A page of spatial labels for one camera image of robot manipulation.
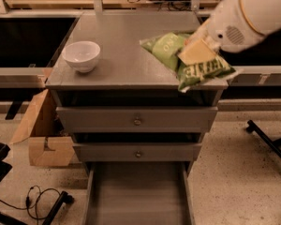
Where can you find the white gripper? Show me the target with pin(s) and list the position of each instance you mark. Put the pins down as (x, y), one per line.
(230, 22)

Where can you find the green jalapeno chip bag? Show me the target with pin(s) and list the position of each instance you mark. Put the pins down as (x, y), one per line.
(166, 48)

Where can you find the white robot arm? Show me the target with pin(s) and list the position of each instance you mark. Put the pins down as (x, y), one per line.
(264, 14)

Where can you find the grey top drawer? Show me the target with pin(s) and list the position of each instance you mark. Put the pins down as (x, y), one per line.
(139, 119)

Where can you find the grey middle drawer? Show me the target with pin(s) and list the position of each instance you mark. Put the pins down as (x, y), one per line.
(137, 151)

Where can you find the grey open bottom drawer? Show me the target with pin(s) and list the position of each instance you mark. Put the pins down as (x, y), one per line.
(138, 193)

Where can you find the black chair base leg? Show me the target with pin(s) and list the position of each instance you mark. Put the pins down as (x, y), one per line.
(273, 144)

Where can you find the white ceramic bowl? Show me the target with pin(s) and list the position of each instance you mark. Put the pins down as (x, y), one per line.
(82, 56)

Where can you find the brown cardboard box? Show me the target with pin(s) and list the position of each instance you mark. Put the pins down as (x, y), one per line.
(38, 126)

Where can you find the black stand leg left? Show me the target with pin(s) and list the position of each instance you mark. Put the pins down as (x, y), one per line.
(64, 197)

